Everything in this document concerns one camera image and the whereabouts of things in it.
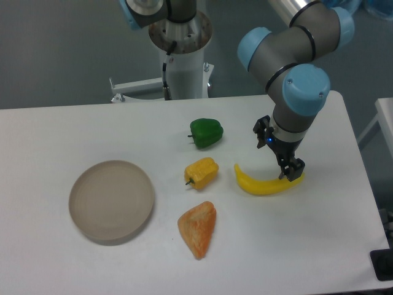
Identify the black device at edge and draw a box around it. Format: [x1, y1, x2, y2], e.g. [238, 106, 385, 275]
[370, 249, 392, 281]

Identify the white side table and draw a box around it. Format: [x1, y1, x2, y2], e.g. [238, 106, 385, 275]
[357, 98, 392, 152]

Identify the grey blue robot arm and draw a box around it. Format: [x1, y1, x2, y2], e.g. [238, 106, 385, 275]
[120, 1, 354, 181]

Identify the yellow bell pepper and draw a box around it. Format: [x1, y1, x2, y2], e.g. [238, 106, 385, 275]
[184, 157, 219, 190]

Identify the green bell pepper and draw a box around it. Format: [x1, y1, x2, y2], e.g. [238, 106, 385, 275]
[189, 118, 224, 149]

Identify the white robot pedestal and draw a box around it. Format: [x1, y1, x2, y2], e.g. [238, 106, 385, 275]
[111, 10, 214, 103]

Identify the yellow banana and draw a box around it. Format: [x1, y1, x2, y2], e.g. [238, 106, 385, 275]
[234, 163, 305, 196]

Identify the beige round plate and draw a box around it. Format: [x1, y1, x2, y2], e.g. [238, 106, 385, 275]
[68, 160, 155, 246]

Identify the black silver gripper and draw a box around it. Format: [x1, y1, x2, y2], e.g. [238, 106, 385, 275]
[253, 116, 307, 182]

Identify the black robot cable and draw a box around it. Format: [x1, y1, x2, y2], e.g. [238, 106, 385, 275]
[162, 40, 177, 101]

